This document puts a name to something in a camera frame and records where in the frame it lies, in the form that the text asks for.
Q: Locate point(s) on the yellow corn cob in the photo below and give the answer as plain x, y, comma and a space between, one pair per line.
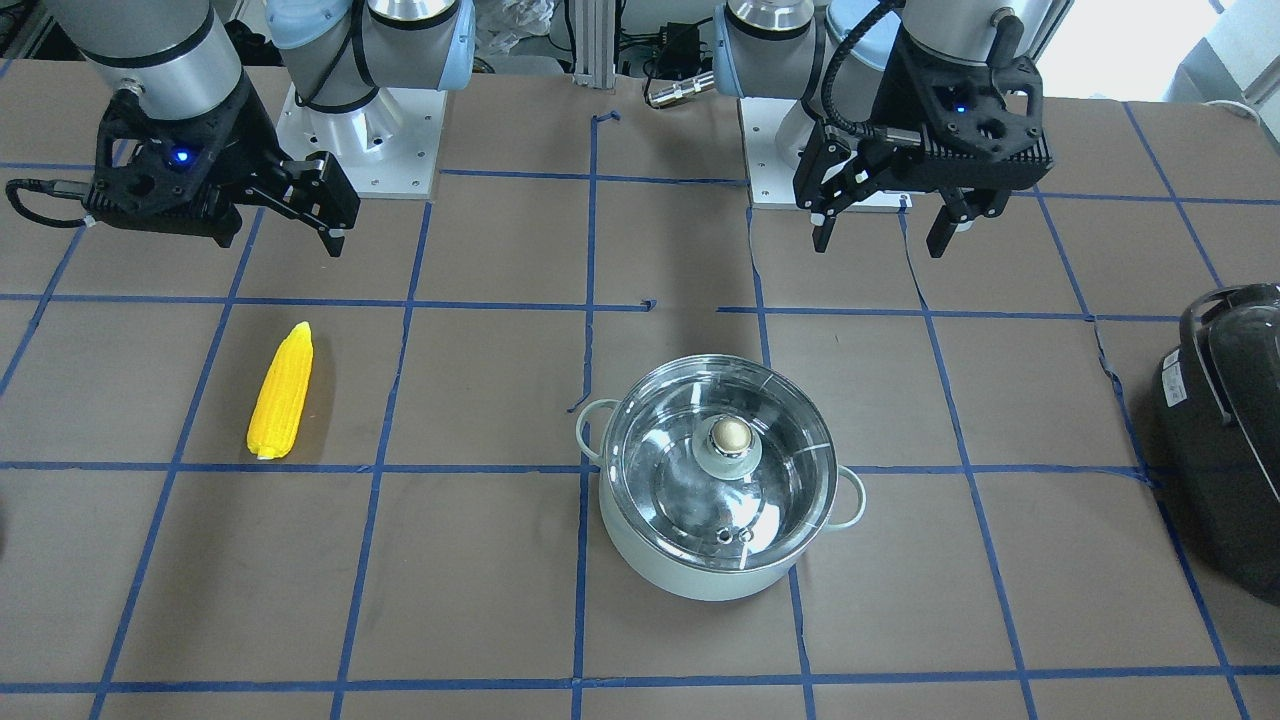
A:
276, 418

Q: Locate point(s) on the pale green cooking pot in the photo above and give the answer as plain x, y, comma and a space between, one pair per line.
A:
720, 520

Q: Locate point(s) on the aluminium frame post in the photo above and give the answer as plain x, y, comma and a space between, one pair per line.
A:
595, 41

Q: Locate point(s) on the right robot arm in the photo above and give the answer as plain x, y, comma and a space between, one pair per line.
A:
183, 59

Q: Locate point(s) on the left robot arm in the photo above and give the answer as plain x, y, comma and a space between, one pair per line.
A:
830, 59

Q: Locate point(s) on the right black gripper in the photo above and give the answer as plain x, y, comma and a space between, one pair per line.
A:
248, 133

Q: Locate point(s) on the black rice cooker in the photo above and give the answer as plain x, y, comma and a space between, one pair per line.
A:
1217, 398

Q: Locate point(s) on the glass pot lid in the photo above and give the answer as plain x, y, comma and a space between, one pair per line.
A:
720, 462

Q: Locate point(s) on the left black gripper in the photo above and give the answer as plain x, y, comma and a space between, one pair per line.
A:
897, 97

